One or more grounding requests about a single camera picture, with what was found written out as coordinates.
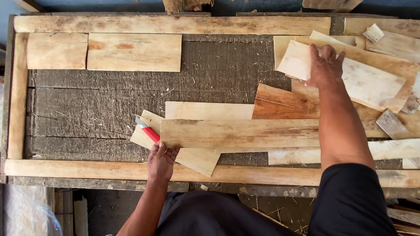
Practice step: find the person's left hand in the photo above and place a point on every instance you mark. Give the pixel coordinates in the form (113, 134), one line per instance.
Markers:
(160, 167)

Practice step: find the person's black clothing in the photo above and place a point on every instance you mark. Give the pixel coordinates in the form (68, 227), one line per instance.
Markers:
(351, 203)

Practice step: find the person's right hand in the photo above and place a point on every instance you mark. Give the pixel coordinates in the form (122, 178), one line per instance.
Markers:
(324, 73)

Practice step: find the pale veneer sheet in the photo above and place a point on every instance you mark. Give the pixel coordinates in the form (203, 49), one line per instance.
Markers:
(370, 83)

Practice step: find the plain light veneer sheet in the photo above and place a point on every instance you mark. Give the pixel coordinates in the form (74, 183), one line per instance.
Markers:
(210, 110)

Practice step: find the small square veneer sheet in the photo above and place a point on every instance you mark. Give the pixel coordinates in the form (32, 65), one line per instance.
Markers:
(57, 50)

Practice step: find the pale whitish veneer strip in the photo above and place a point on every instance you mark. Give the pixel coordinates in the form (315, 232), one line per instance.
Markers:
(393, 149)

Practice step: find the wooden frame strip with knots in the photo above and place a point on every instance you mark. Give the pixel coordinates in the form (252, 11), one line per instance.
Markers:
(357, 26)

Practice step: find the red utility knife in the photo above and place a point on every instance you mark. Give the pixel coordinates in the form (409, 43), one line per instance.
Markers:
(149, 132)

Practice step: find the heap of wood offcuts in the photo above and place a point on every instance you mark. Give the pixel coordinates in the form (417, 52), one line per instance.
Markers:
(183, 5)

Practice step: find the clear plastic sheet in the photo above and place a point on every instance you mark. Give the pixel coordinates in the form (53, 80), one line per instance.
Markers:
(26, 213)

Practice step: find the short wooden frame strip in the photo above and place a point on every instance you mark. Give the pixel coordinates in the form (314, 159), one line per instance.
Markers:
(18, 98)

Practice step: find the person's left fingers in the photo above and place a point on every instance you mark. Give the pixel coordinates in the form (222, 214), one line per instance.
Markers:
(167, 150)

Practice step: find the long tan veneer strip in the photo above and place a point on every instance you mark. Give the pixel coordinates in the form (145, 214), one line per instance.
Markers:
(236, 132)

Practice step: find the grey veneer scrap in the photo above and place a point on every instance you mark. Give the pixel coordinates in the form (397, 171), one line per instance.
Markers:
(392, 126)

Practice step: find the slanted light veneer sheet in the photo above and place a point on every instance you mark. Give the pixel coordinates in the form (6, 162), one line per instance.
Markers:
(197, 160)

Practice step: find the large tan veneer sheet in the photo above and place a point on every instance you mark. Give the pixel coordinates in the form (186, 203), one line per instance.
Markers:
(384, 62)

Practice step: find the long wooden frame strip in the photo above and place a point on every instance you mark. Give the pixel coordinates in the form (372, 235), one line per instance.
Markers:
(98, 170)
(164, 25)

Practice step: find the reddish brown veneer sheet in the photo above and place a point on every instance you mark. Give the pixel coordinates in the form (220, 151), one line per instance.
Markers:
(285, 105)

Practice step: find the small whitish veneer scrap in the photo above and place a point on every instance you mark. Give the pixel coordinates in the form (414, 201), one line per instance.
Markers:
(373, 32)

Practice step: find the grey-stained veneer sheet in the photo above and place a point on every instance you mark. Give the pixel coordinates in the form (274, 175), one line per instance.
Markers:
(400, 46)

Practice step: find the cream veneer sheet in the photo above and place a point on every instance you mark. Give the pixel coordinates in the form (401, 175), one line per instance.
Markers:
(281, 46)

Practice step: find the veneer sheet with orange stains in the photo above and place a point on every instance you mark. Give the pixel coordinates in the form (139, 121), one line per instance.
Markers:
(134, 52)

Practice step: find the pile of wooden slats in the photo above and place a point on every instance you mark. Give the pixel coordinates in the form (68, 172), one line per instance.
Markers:
(405, 218)

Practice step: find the wooden plank offcut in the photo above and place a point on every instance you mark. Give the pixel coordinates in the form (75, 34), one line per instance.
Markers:
(331, 4)

